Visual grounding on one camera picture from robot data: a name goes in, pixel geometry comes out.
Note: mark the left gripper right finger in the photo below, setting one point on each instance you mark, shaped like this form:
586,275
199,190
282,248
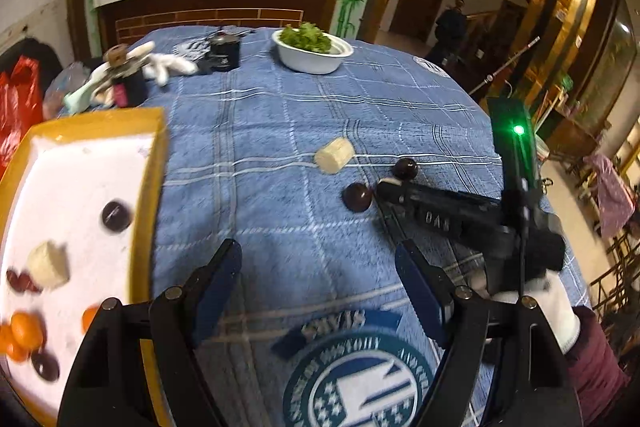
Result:
429,289

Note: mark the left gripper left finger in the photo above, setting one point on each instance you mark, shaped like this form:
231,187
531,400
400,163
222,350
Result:
208,289

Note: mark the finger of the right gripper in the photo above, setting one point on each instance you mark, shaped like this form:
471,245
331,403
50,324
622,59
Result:
406,195

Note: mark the dark plum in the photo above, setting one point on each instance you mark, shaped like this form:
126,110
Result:
116,216
405,169
357,197

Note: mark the yellow rimmed white tray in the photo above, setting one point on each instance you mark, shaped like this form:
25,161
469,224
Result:
59,179

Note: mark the white sugarcane chunk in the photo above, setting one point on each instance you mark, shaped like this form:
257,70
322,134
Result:
47,266
392,181
334,156

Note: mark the large orange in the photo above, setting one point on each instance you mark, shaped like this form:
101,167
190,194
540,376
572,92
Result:
27,330

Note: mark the red date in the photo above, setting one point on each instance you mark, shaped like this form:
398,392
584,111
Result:
21,283

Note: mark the maroon right sleeve forearm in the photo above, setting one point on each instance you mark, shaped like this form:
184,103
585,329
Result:
593,368

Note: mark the right white gloved hand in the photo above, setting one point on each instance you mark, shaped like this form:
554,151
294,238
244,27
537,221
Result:
551,296

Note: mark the blue plaid tablecloth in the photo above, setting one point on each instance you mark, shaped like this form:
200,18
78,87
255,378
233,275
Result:
318,330

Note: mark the white bowl of lettuce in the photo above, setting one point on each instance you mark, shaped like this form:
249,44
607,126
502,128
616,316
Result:
311,50

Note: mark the small orange at tray edge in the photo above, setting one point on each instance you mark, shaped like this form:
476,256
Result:
45,365

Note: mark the small orange by tray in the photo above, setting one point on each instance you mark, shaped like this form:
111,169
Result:
10,347

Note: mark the black small box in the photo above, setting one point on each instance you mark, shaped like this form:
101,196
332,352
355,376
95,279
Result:
222,54

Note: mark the dark bottle with cork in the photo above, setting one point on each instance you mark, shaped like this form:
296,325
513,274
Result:
118,81

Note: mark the white glove on table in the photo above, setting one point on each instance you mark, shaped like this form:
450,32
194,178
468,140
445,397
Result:
160,66

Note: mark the red plastic bag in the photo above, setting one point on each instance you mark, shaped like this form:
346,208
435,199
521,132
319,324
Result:
20,106

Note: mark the wooden sideboard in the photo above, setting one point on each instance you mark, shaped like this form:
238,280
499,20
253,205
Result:
127,21

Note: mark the mop with metal handle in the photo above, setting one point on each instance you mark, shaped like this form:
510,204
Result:
493,75

